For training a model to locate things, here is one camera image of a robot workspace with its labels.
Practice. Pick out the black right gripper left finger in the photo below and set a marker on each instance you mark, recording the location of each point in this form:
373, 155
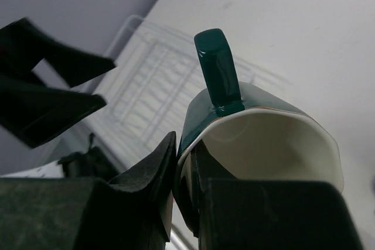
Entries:
91, 209

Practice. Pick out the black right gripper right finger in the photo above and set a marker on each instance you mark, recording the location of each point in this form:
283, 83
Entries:
229, 213

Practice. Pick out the dark green ceramic mug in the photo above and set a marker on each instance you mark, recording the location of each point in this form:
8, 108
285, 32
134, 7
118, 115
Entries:
251, 133

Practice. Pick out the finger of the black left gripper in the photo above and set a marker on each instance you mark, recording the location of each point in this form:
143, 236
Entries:
23, 46
37, 114

